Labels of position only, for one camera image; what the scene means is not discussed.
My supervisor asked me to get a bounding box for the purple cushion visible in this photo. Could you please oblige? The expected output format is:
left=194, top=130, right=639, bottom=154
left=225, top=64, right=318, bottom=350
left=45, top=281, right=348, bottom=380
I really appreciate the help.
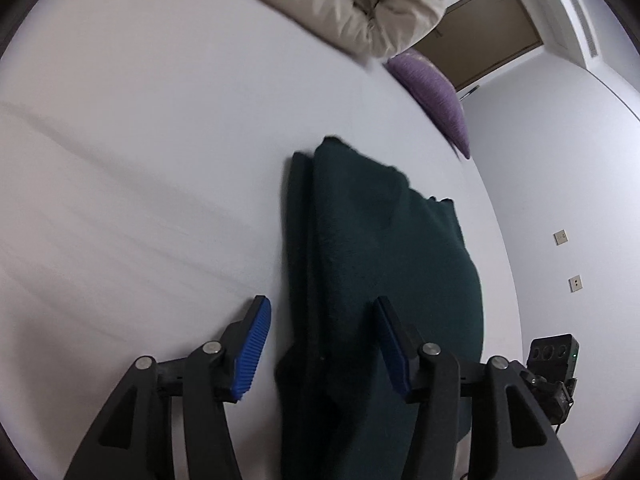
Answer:
left=385, top=49, right=471, bottom=159

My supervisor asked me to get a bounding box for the wall switch plate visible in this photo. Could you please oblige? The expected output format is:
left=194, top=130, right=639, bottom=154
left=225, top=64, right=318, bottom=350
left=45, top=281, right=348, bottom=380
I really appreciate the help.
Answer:
left=553, top=230, right=568, bottom=245

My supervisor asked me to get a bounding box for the brown door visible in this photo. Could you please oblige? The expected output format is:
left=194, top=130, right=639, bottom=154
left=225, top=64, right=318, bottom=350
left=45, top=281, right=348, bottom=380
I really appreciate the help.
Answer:
left=414, top=0, right=544, bottom=90

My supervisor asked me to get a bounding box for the black camera box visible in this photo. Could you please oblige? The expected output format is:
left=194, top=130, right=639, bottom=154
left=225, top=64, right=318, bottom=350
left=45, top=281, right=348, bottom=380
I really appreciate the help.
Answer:
left=526, top=334, right=579, bottom=382

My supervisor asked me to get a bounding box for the ceiling air vent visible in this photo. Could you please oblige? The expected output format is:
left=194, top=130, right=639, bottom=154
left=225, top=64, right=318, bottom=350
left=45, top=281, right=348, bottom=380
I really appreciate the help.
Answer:
left=570, top=0, right=599, bottom=58

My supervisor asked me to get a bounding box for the dark green sweater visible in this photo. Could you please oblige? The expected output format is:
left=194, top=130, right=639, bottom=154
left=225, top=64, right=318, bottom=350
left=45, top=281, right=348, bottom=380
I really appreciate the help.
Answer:
left=276, top=138, right=484, bottom=479

